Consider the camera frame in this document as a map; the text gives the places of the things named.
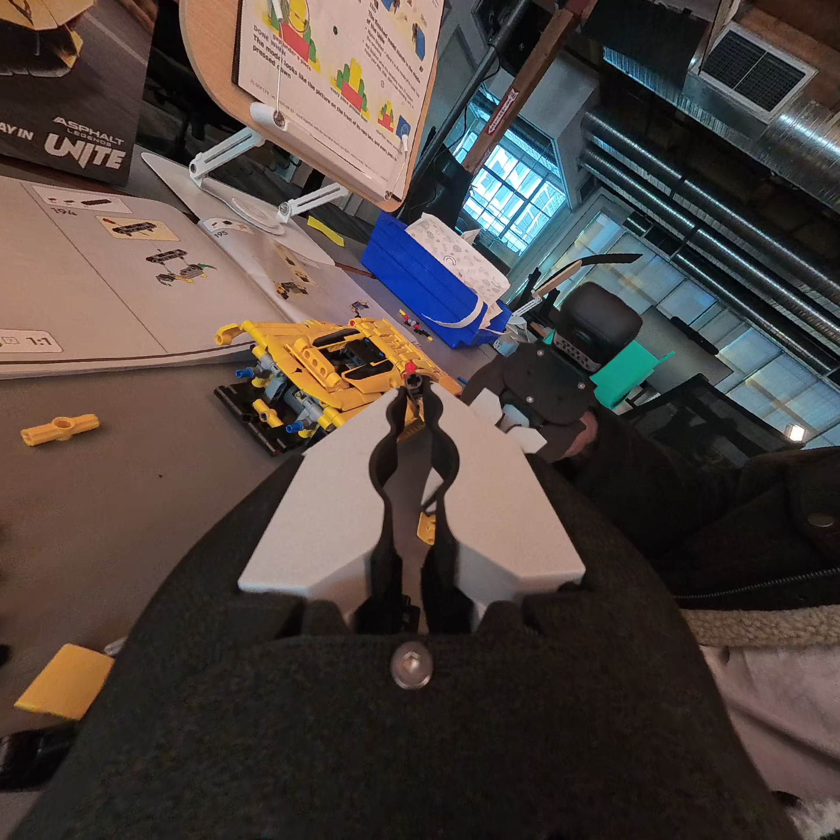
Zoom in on white patterned paper bag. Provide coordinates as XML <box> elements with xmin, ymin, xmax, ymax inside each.
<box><xmin>403</xmin><ymin>213</ymin><xmax>511</xmax><ymax>332</ymax></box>

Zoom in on person's right hand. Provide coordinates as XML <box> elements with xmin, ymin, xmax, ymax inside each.
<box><xmin>558</xmin><ymin>407</ymin><xmax>601</xmax><ymax>463</ymax></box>

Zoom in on black stand pole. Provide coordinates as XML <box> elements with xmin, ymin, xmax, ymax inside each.
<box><xmin>400</xmin><ymin>0</ymin><xmax>529</xmax><ymax>224</ymax></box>

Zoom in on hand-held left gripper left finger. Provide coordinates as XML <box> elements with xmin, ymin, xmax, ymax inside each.
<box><xmin>238</xmin><ymin>386</ymin><xmax>411</xmax><ymax>634</ymax></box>

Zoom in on yellow toy brick car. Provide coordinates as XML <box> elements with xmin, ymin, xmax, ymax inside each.
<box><xmin>213</xmin><ymin>317</ymin><xmax>460</xmax><ymax>457</ymax></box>

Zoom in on blue plastic bin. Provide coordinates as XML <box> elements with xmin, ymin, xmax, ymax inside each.
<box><xmin>360</xmin><ymin>211</ymin><xmax>513</xmax><ymax>349</ymax></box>

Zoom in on yellow connector brick with hole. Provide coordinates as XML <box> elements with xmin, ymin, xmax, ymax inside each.
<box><xmin>20</xmin><ymin>413</ymin><xmax>101</xmax><ymax>448</ymax></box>

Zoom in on open instruction booklet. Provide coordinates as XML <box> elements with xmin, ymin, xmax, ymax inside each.
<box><xmin>0</xmin><ymin>176</ymin><xmax>395</xmax><ymax>382</ymax></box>

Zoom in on red white sign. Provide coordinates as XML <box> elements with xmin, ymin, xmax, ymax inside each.
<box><xmin>484</xmin><ymin>82</ymin><xmax>526</xmax><ymax>142</ymax></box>

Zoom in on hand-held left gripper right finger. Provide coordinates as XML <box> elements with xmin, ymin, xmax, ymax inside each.
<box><xmin>420</xmin><ymin>384</ymin><xmax>586</xmax><ymax>634</ymax></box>

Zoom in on wooden post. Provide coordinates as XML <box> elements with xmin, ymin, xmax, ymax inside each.
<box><xmin>462</xmin><ymin>0</ymin><xmax>599</xmax><ymax>178</ymax></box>

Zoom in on dark toy part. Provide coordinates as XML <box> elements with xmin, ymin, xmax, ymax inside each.
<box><xmin>0</xmin><ymin>722</ymin><xmax>76</xmax><ymax>791</ymax></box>

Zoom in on instruction board on stand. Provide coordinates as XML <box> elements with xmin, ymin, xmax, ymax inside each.
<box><xmin>141</xmin><ymin>0</ymin><xmax>447</xmax><ymax>263</ymax></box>
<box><xmin>235</xmin><ymin>0</ymin><xmax>446</xmax><ymax>201</ymax></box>

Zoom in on toy brick set box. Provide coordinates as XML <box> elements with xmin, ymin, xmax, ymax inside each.
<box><xmin>0</xmin><ymin>0</ymin><xmax>158</xmax><ymax>188</ymax></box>

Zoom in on wooden tilting book stand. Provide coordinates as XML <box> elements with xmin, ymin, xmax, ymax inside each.
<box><xmin>512</xmin><ymin>252</ymin><xmax>644</xmax><ymax>342</ymax></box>

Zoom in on yellow flat panel brick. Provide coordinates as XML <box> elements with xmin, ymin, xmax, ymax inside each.
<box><xmin>13</xmin><ymin>643</ymin><xmax>116</xmax><ymax>723</ymax></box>

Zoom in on silver spiral air duct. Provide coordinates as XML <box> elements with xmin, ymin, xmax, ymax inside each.
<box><xmin>682</xmin><ymin>66</ymin><xmax>840</xmax><ymax>194</ymax></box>

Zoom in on person's right forearm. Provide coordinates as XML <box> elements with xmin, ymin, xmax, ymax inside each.
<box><xmin>564</xmin><ymin>403</ymin><xmax>840</xmax><ymax>592</ymax></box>

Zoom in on large paned window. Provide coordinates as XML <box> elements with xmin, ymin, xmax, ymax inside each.
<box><xmin>459</xmin><ymin>128</ymin><xmax>568</xmax><ymax>257</ymax></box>

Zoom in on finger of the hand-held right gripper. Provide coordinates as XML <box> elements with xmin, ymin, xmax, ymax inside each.
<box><xmin>467</xmin><ymin>387</ymin><xmax>508</xmax><ymax>431</ymax></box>
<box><xmin>497</xmin><ymin>406</ymin><xmax>550</xmax><ymax>455</ymax></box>

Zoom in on dark ceiling pipes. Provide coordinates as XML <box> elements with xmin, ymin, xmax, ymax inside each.
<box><xmin>581</xmin><ymin>112</ymin><xmax>840</xmax><ymax>371</ymax></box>

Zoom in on black mesh office chair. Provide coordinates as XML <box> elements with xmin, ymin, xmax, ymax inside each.
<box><xmin>620</xmin><ymin>374</ymin><xmax>811</xmax><ymax>460</ymax></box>

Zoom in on white vent grille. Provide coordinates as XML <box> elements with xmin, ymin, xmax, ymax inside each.
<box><xmin>696</xmin><ymin>20</ymin><xmax>818</xmax><ymax>126</ymax></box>

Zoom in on black monitor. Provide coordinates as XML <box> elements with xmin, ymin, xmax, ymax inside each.
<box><xmin>400</xmin><ymin>147</ymin><xmax>476</xmax><ymax>227</ymax></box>

